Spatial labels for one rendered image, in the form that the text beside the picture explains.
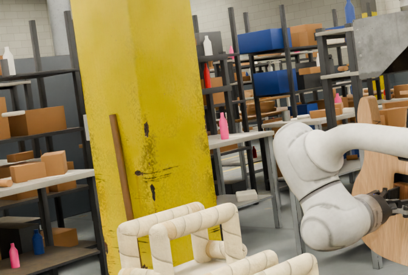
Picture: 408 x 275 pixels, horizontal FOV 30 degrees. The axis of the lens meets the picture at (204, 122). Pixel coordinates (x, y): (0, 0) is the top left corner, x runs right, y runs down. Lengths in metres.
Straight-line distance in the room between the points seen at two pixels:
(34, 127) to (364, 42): 5.00
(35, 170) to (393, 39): 4.00
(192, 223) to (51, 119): 5.46
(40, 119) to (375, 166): 4.90
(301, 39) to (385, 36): 7.57
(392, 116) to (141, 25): 3.70
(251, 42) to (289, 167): 7.38
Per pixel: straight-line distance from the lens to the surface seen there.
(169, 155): 2.34
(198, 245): 1.41
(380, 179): 1.99
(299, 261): 1.23
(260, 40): 8.93
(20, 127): 6.66
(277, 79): 8.96
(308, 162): 1.62
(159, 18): 2.36
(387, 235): 2.01
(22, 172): 5.47
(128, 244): 1.29
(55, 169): 5.52
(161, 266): 1.23
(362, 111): 1.99
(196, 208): 1.39
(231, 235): 1.34
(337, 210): 1.62
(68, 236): 6.90
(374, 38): 1.82
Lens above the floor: 1.43
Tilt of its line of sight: 3 degrees down
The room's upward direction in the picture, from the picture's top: 8 degrees counter-clockwise
